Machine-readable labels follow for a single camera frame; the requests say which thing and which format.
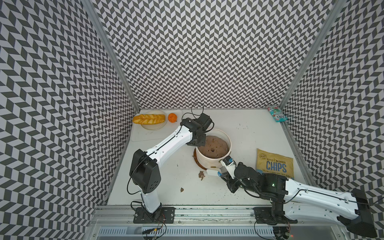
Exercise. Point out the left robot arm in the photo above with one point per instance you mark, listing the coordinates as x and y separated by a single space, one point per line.
145 166

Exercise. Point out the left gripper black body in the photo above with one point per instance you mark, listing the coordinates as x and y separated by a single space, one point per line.
198 141

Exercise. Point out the fallen mud lump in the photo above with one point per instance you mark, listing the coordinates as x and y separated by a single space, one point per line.
201 175

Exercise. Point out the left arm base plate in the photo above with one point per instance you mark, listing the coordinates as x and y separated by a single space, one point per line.
161 215

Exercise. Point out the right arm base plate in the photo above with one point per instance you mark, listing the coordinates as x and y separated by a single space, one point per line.
264 216

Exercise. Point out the clear glass bowl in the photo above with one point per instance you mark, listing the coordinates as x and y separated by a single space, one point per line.
157 126

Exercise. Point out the white ceramic pot with mud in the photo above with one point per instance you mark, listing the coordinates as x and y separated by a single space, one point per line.
218 146

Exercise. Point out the teal snack packet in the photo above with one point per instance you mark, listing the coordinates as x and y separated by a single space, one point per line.
277 113

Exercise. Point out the yellow chips bag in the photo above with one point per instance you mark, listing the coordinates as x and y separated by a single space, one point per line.
274 164

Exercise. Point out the orange mandarin fruit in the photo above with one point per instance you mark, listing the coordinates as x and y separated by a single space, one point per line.
172 118

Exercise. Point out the white cutting board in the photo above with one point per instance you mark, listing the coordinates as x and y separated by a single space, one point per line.
139 134

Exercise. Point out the baguette bread loaf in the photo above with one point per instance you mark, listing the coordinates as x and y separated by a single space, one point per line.
149 119

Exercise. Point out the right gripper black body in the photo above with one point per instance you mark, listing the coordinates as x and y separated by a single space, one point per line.
234 183

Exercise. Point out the aluminium front rail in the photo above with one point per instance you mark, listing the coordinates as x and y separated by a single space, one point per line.
204 223

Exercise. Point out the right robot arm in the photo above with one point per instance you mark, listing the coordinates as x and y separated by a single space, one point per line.
292 202

